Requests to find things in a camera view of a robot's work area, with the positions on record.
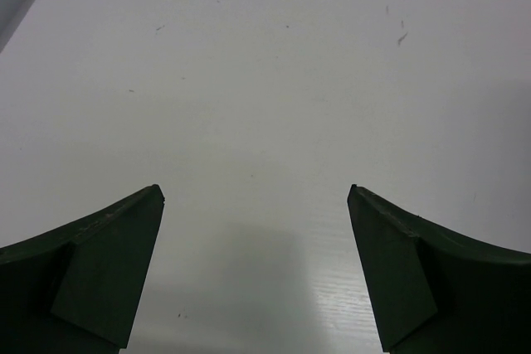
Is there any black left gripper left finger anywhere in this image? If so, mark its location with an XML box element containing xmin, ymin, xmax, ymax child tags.
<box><xmin>1</xmin><ymin>184</ymin><xmax>164</xmax><ymax>353</ymax></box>

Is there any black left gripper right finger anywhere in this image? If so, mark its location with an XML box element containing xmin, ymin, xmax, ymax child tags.
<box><xmin>348</xmin><ymin>185</ymin><xmax>530</xmax><ymax>353</ymax></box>

